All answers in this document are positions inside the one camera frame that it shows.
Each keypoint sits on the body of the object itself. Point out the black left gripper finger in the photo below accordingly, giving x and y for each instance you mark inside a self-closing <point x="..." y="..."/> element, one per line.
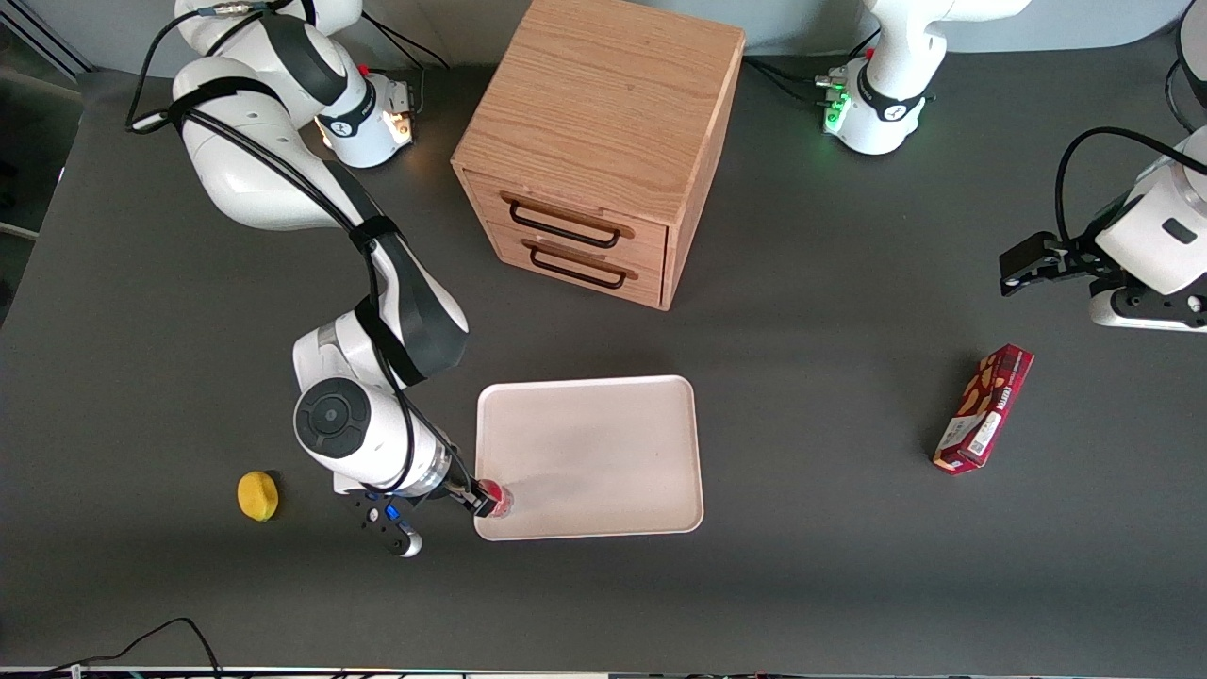
<point x="1030" y="253"/>
<point x="1037" y="278"/>

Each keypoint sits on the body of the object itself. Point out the red cookie box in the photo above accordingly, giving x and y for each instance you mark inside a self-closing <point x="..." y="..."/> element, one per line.
<point x="985" y="405"/>

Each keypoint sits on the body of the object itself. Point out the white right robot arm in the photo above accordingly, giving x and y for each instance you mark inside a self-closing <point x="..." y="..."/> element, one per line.
<point x="245" y="160"/>

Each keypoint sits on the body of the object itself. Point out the yellow lemon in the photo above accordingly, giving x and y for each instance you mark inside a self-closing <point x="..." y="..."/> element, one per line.
<point x="257" y="496"/>

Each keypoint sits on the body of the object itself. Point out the cream rectangular tray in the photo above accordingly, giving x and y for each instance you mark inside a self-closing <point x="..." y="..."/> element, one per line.
<point x="603" y="453"/>

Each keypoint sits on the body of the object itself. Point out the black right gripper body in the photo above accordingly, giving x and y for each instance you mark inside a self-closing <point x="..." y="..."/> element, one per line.
<point x="461" y="489"/>

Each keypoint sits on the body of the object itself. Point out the metal frame bar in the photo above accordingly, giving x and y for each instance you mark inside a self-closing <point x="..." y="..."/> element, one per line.
<point x="47" y="47"/>

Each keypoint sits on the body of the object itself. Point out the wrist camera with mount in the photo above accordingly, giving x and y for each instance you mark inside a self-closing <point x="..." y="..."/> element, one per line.
<point x="387" y="523"/>
<point x="1146" y="311"/>

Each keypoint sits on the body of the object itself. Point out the wooden drawer cabinet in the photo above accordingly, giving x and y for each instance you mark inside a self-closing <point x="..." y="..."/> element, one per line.
<point x="603" y="104"/>

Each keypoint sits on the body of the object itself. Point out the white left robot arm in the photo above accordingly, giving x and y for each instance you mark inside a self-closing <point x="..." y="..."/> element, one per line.
<point x="905" y="57"/>

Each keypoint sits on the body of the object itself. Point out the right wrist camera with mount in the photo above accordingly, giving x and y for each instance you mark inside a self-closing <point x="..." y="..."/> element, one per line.
<point x="387" y="523"/>

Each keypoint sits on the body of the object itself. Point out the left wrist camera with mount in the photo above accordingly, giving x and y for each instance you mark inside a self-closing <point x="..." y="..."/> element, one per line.
<point x="1146" y="311"/>

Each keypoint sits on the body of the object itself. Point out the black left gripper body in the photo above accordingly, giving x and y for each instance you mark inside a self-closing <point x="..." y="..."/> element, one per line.
<point x="1078" y="260"/>

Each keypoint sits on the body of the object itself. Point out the red coke bottle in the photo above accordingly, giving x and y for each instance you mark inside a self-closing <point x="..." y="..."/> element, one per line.
<point x="498" y="500"/>

